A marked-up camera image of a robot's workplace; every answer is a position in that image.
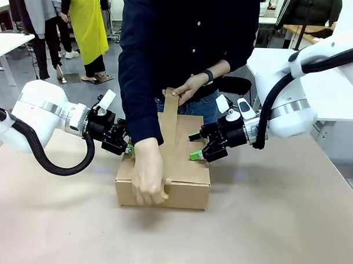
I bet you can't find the person's right forearm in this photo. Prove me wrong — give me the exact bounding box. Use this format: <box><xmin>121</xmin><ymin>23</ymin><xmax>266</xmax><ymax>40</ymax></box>
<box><xmin>119</xmin><ymin>83</ymin><xmax>168</xmax><ymax>147</ymax></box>

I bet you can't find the black wristwatch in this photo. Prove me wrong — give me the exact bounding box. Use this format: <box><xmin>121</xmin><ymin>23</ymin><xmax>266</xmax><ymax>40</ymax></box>
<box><xmin>199</xmin><ymin>68</ymin><xmax>215</xmax><ymax>86</ymax></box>

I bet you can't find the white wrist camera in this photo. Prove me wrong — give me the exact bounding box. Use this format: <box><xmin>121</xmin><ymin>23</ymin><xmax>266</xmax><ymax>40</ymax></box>
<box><xmin>214</xmin><ymin>94</ymin><xmax>244</xmax><ymax>124</ymax></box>
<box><xmin>90</xmin><ymin>88</ymin><xmax>117</xmax><ymax>118</ymax></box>

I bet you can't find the person's left hand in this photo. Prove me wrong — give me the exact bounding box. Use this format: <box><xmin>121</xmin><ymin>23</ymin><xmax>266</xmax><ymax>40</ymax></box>
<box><xmin>170</xmin><ymin>72</ymin><xmax>210</xmax><ymax>107</ymax></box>

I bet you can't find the white desk with grey legs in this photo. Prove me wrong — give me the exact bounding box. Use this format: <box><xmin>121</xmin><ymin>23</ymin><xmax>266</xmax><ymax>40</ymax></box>
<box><xmin>0</xmin><ymin>32</ymin><xmax>36</xmax><ymax>87</ymax></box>

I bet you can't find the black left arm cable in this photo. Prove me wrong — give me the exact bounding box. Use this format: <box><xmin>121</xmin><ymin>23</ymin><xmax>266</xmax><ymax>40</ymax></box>
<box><xmin>0</xmin><ymin>106</ymin><xmax>97</xmax><ymax>178</ymax></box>

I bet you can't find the person's left forearm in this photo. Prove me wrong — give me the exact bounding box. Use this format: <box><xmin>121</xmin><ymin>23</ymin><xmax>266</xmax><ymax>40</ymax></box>
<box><xmin>209</xmin><ymin>58</ymin><xmax>232</xmax><ymax>82</ymax></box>

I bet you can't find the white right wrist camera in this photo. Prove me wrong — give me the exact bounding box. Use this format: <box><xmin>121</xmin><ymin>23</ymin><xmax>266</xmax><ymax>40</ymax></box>
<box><xmin>214</xmin><ymin>94</ymin><xmax>244</xmax><ymax>124</ymax></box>

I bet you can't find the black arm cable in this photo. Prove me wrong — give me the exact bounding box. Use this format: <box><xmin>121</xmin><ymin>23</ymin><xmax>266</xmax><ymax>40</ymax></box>
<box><xmin>0</xmin><ymin>106</ymin><xmax>97</xmax><ymax>178</ymax></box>
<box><xmin>252</xmin><ymin>39</ymin><xmax>353</xmax><ymax>154</ymax></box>

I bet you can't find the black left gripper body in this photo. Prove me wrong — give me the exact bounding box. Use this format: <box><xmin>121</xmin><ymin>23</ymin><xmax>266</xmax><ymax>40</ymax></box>
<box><xmin>84</xmin><ymin>107</ymin><xmax>125</xmax><ymax>157</ymax></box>

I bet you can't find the black stand pole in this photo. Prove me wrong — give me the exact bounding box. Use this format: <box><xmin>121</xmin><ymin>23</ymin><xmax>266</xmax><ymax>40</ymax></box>
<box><xmin>293</xmin><ymin>0</ymin><xmax>310</xmax><ymax>52</ymax></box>

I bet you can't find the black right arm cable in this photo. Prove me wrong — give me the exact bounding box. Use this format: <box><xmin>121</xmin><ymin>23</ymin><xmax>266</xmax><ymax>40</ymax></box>
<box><xmin>252</xmin><ymin>39</ymin><xmax>353</xmax><ymax>154</ymax></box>

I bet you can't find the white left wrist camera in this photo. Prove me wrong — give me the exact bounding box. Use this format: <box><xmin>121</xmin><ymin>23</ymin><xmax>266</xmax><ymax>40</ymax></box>
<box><xmin>90</xmin><ymin>88</ymin><xmax>117</xmax><ymax>118</ymax></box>

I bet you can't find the person in dark shirt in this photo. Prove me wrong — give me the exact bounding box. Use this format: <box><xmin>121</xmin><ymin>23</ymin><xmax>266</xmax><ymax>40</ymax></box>
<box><xmin>115</xmin><ymin>0</ymin><xmax>261</xmax><ymax>151</ymax></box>

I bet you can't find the brown paper tape strip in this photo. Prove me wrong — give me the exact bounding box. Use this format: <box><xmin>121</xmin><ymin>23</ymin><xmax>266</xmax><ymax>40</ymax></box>
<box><xmin>158</xmin><ymin>86</ymin><xmax>182</xmax><ymax>196</ymax></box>

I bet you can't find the black chair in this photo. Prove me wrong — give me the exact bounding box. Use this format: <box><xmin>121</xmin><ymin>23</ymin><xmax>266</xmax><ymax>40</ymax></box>
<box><xmin>217</xmin><ymin>76</ymin><xmax>253</xmax><ymax>107</ymax></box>

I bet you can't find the person in grey hoodie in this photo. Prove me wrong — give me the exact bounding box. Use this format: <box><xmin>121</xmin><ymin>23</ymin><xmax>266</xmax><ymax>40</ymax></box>
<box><xmin>16</xmin><ymin>0</ymin><xmax>66</xmax><ymax>82</ymax></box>

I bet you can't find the person in black jacket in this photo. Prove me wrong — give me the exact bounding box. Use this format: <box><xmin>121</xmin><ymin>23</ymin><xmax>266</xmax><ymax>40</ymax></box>
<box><xmin>277</xmin><ymin>0</ymin><xmax>343</xmax><ymax>28</ymax></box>

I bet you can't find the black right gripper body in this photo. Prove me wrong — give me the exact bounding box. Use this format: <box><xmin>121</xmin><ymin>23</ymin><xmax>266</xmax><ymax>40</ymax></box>
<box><xmin>212</xmin><ymin>116</ymin><xmax>250</xmax><ymax>150</ymax></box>

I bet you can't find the person's right hand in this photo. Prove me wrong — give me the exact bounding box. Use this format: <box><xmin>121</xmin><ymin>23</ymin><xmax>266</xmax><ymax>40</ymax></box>
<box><xmin>130</xmin><ymin>137</ymin><xmax>173</xmax><ymax>207</ymax></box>

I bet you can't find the wooden table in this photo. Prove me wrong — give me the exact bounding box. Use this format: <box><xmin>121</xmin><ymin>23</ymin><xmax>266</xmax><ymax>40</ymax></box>
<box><xmin>282</xmin><ymin>23</ymin><xmax>335</xmax><ymax>52</ymax></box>

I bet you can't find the brown cardboard box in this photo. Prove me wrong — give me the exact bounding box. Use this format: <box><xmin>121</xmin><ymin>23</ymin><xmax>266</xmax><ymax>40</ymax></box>
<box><xmin>113</xmin><ymin>111</ymin><xmax>215</xmax><ymax>212</ymax></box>

